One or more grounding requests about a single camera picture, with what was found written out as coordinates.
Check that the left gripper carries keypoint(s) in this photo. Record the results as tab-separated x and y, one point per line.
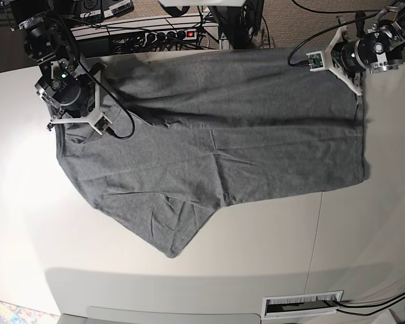
341	59

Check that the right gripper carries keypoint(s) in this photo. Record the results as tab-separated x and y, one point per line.
71	92

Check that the grey T-shirt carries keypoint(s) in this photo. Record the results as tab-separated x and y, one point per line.
209	131

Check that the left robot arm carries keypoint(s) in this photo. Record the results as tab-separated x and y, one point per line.
376	50

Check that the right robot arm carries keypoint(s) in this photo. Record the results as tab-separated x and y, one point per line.
47	41

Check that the black power strip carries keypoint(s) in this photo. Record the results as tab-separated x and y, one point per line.
152	41

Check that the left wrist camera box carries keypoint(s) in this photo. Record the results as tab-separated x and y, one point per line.
316	61

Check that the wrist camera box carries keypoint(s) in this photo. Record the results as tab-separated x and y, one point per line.
101	124
316	61

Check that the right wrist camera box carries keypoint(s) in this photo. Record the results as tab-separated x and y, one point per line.
101	124

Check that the white cable grommet tray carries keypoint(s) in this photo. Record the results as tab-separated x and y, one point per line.
297	306

